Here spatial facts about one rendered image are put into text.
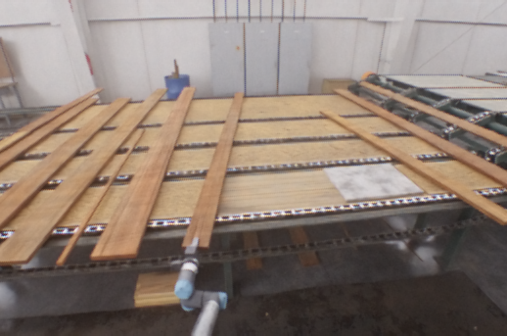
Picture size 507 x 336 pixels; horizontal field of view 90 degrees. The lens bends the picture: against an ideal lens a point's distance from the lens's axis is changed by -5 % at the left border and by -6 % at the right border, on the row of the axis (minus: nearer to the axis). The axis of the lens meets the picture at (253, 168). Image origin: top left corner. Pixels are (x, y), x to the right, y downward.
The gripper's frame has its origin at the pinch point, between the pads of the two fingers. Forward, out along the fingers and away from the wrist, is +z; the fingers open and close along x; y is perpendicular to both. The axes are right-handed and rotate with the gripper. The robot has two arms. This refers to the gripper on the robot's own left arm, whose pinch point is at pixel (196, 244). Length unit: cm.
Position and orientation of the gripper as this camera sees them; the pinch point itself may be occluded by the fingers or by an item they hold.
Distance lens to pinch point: 153.0
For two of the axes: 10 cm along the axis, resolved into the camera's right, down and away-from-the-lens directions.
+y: 10.0, 0.0, -0.2
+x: -0.1, -8.8, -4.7
